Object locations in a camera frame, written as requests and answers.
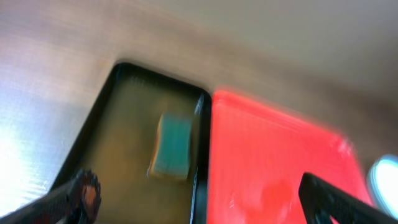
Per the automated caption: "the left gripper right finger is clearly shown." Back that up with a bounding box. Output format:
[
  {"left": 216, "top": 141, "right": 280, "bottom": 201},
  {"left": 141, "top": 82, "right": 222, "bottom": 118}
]
[{"left": 298, "top": 172, "right": 397, "bottom": 224}]

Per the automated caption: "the white plate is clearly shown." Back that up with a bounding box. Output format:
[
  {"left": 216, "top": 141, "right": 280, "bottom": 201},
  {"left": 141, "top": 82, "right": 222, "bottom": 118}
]
[{"left": 367, "top": 154, "right": 398, "bottom": 219}]

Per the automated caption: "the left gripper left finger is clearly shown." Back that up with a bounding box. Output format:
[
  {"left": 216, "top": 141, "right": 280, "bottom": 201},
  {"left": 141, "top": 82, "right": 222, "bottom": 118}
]
[{"left": 1, "top": 169, "right": 101, "bottom": 224}]

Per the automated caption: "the green yellow sponge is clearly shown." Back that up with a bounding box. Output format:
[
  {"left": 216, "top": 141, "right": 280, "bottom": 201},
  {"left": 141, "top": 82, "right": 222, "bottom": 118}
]
[{"left": 148, "top": 113, "right": 192, "bottom": 180}]

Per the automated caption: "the red plastic tray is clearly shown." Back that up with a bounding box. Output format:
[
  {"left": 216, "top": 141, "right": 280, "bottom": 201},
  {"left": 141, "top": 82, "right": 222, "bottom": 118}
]
[{"left": 207, "top": 90, "right": 371, "bottom": 224}]

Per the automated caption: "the black water tray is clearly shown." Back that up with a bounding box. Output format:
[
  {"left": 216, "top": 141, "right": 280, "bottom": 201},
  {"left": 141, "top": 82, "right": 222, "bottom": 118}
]
[{"left": 54, "top": 62, "right": 211, "bottom": 223}]

